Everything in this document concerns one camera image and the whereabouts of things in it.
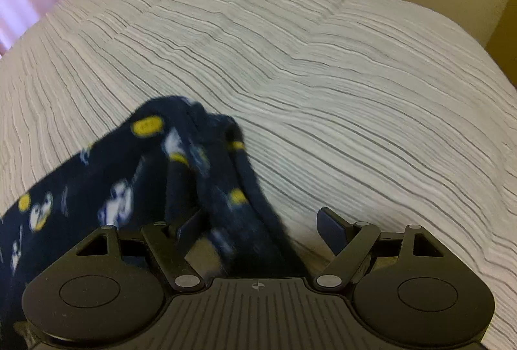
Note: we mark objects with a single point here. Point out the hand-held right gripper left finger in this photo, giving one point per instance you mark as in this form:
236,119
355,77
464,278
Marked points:
188,231

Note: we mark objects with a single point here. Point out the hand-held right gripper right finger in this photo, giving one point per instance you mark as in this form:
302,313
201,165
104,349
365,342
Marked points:
332,228

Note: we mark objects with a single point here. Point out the navy printed fleece pants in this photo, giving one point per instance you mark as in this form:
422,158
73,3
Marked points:
121,156

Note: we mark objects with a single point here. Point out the white striped bed blanket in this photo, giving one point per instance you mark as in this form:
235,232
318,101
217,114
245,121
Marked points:
323,91

